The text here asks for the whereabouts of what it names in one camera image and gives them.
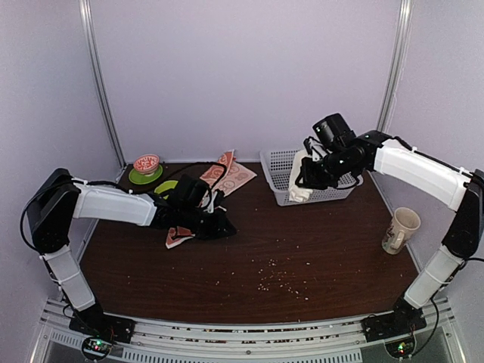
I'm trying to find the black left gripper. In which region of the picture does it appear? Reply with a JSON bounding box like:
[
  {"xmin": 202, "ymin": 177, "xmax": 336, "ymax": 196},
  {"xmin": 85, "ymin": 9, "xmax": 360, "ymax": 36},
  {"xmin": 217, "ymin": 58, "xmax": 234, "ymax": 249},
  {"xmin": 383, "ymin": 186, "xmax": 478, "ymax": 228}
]
[{"xmin": 178, "ymin": 204, "xmax": 237, "ymax": 240}]

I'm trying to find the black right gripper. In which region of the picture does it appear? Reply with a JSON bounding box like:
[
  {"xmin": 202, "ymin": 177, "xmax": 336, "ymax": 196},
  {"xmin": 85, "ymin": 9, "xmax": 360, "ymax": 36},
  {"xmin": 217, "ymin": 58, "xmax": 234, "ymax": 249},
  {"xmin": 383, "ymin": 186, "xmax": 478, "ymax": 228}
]
[{"xmin": 296, "ymin": 148, "xmax": 358, "ymax": 190}]

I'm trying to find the white towel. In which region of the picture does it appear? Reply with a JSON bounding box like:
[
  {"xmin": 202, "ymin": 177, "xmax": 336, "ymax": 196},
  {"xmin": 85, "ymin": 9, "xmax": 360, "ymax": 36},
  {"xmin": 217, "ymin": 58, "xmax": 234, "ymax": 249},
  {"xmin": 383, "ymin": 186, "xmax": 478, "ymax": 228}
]
[{"xmin": 287, "ymin": 149, "xmax": 315, "ymax": 203}]

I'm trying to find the orange patterned towel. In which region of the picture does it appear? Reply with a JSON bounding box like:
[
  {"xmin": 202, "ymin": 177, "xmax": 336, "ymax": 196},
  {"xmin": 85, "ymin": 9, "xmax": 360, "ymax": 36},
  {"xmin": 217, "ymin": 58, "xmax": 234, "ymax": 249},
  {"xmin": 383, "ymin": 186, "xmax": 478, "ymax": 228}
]
[{"xmin": 166, "ymin": 149, "xmax": 257, "ymax": 250}]

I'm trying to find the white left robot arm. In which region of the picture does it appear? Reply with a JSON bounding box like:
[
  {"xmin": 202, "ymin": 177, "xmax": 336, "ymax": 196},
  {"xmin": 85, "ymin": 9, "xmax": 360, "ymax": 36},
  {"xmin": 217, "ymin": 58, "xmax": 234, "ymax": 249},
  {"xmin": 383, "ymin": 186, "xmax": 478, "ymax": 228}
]
[{"xmin": 19, "ymin": 168, "xmax": 237, "ymax": 336}]

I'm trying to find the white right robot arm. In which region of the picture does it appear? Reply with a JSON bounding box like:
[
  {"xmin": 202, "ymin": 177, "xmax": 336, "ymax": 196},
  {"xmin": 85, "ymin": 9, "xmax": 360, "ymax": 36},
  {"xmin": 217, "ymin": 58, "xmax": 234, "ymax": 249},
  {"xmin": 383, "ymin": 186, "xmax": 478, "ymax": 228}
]
[{"xmin": 289, "ymin": 127, "xmax": 483, "ymax": 334}]

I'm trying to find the white plastic basket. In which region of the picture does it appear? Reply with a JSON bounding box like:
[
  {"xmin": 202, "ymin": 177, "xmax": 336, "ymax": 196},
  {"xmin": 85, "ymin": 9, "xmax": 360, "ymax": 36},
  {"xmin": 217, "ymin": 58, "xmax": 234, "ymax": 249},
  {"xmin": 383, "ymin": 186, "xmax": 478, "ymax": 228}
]
[{"xmin": 259, "ymin": 147, "xmax": 365, "ymax": 207}]

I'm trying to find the green bowl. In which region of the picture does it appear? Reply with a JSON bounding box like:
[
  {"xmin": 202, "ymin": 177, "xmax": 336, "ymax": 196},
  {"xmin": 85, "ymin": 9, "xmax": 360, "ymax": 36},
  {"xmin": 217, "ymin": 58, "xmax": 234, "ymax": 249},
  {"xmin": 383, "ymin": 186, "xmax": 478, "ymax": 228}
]
[{"xmin": 154, "ymin": 180, "xmax": 178, "ymax": 200}]

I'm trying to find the red patterned bowl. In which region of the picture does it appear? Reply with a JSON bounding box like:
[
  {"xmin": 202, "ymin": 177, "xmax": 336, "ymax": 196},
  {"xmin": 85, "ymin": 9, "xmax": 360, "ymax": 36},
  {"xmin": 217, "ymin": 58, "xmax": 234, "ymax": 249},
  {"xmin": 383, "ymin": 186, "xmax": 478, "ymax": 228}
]
[{"xmin": 133, "ymin": 154, "xmax": 160, "ymax": 175}]

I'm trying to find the green plate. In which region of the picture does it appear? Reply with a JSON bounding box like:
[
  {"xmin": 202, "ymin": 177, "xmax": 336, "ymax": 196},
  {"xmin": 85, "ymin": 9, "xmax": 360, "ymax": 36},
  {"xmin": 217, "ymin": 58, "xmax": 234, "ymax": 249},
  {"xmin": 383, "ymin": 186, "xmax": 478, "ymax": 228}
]
[{"xmin": 129, "ymin": 164, "xmax": 163, "ymax": 185}]

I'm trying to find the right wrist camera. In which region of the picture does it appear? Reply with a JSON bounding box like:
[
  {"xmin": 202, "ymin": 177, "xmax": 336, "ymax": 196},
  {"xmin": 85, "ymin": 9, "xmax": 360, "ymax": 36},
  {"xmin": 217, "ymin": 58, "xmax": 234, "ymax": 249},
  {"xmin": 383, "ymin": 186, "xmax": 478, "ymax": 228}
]
[{"xmin": 312, "ymin": 113, "xmax": 356, "ymax": 151}]

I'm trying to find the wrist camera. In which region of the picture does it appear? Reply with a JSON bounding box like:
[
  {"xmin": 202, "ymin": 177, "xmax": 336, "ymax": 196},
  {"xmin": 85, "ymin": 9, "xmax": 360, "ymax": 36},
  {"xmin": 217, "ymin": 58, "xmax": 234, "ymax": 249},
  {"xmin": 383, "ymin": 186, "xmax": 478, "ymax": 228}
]
[
  {"xmin": 171, "ymin": 174, "xmax": 209, "ymax": 207},
  {"xmin": 312, "ymin": 113, "xmax": 356, "ymax": 151}
]

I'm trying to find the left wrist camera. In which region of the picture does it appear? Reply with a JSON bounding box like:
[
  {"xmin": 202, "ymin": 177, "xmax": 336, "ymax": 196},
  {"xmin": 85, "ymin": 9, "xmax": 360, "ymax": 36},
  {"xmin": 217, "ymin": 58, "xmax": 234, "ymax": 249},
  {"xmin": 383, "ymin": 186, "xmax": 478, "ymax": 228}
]
[{"xmin": 171, "ymin": 174, "xmax": 209, "ymax": 207}]

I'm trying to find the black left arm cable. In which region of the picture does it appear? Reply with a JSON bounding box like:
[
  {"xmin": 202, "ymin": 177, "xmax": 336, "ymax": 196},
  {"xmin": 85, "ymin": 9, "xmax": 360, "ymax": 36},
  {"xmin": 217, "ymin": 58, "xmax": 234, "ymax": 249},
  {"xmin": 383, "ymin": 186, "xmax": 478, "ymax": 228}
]
[{"xmin": 18, "ymin": 161, "xmax": 228, "ymax": 250}]

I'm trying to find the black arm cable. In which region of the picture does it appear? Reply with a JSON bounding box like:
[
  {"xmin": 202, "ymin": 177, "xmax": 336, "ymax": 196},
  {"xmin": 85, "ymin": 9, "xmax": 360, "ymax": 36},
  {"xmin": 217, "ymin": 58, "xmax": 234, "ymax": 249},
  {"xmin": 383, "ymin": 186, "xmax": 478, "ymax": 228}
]
[
  {"xmin": 18, "ymin": 161, "xmax": 228, "ymax": 250},
  {"xmin": 408, "ymin": 298, "xmax": 439, "ymax": 352}
]

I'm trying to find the right aluminium post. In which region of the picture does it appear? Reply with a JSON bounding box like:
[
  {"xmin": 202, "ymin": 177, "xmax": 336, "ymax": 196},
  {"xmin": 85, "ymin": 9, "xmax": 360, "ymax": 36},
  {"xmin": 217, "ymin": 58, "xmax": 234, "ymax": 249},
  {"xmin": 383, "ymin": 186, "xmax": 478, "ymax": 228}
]
[{"xmin": 377, "ymin": 0, "xmax": 414, "ymax": 132}]

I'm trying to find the aluminium post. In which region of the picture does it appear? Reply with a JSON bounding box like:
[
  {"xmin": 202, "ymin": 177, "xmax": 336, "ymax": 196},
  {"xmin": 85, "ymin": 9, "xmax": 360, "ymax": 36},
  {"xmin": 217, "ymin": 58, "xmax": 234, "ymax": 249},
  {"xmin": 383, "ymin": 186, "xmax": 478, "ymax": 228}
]
[
  {"xmin": 377, "ymin": 0, "xmax": 414, "ymax": 132},
  {"xmin": 79, "ymin": 0, "xmax": 127, "ymax": 169}
]

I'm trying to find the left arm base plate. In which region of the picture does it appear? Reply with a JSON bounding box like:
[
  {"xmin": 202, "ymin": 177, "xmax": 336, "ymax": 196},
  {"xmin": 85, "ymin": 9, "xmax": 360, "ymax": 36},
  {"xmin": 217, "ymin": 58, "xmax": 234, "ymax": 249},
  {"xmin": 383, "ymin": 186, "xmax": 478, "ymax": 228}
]
[{"xmin": 69, "ymin": 315, "xmax": 135, "ymax": 343}]

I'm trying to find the aluminium front rail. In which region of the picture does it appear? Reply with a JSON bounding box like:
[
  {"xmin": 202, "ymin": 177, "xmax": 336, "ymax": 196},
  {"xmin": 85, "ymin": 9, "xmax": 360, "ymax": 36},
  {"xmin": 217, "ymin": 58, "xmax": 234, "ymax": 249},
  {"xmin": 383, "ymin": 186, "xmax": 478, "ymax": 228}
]
[{"xmin": 29, "ymin": 296, "xmax": 466, "ymax": 363}]

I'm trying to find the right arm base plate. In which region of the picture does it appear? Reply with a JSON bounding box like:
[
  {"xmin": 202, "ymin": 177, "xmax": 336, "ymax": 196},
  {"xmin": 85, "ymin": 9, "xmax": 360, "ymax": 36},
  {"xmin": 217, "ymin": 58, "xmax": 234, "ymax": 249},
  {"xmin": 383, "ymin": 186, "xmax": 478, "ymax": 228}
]
[{"xmin": 361, "ymin": 312, "xmax": 427, "ymax": 342}]

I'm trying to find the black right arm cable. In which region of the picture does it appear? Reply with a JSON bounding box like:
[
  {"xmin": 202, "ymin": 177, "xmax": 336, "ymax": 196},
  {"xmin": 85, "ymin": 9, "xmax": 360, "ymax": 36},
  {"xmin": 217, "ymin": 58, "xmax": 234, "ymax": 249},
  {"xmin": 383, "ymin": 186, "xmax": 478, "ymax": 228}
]
[{"xmin": 408, "ymin": 298, "xmax": 439, "ymax": 352}]

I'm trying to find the left aluminium post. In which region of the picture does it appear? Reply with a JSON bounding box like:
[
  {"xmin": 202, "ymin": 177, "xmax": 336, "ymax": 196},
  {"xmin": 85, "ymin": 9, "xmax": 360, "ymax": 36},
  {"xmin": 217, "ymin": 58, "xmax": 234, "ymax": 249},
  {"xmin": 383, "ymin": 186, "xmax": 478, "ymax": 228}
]
[{"xmin": 79, "ymin": 0, "xmax": 127, "ymax": 169}]

